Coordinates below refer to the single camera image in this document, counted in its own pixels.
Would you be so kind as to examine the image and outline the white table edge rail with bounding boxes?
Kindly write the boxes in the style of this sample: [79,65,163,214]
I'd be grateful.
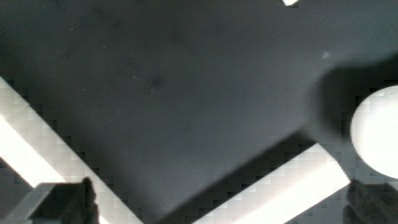
[0,77,143,224]

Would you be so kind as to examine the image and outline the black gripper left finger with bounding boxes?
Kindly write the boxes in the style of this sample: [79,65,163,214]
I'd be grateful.
[0,178,99,224]

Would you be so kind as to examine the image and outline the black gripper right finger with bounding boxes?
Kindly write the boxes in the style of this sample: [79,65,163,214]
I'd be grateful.
[342,181,398,224]

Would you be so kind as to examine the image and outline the white side rail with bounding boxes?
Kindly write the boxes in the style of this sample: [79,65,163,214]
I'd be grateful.
[191,144,350,224]

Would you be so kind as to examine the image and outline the white lamp bulb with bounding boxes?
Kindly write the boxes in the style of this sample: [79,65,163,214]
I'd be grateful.
[350,85,398,179]

